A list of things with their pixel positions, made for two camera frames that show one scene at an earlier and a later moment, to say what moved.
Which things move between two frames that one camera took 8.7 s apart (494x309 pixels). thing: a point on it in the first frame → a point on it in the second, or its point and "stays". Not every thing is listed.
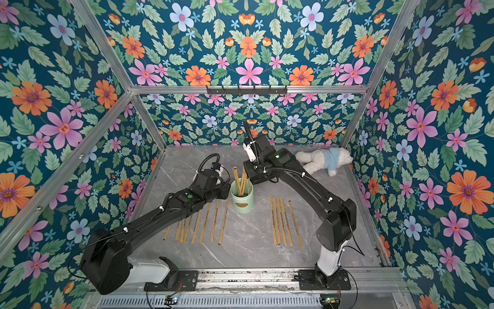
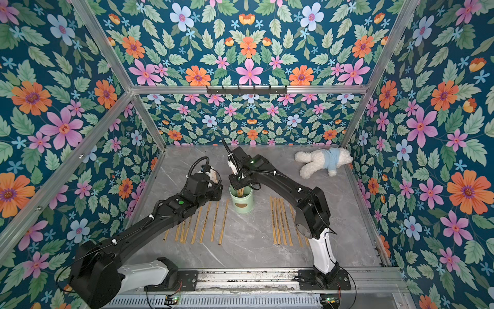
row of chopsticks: (196, 226) stays
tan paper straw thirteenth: (294, 224) stays
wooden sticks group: (205, 222) stays
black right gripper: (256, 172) → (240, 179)
